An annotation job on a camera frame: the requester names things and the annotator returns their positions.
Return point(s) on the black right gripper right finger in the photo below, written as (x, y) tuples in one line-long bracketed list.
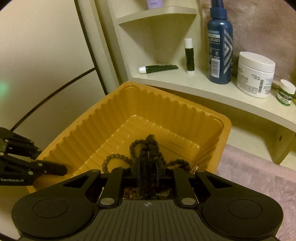
[(174, 185)]

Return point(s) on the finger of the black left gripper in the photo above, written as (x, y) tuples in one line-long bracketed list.
[(34, 167), (20, 148)]

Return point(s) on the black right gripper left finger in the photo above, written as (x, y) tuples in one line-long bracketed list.
[(116, 182)]

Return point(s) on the orange plastic tray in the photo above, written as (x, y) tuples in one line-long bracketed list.
[(183, 129)]

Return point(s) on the mauve towel on bed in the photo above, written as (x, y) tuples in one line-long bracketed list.
[(264, 176)]

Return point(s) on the dark green lying tube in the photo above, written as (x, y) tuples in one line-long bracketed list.
[(156, 68)]

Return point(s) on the green white lip balm stick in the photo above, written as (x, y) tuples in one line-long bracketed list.
[(189, 54)]

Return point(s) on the white cream jar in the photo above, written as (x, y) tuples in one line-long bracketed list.
[(255, 74)]

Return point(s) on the small green white jar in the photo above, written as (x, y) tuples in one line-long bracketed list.
[(285, 92)]

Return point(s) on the white corner shelf unit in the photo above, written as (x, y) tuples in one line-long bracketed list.
[(137, 36)]

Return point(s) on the blue spray bottle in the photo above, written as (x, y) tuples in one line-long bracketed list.
[(220, 42)]

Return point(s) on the purple jar on upper shelf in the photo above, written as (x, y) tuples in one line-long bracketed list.
[(153, 4)]

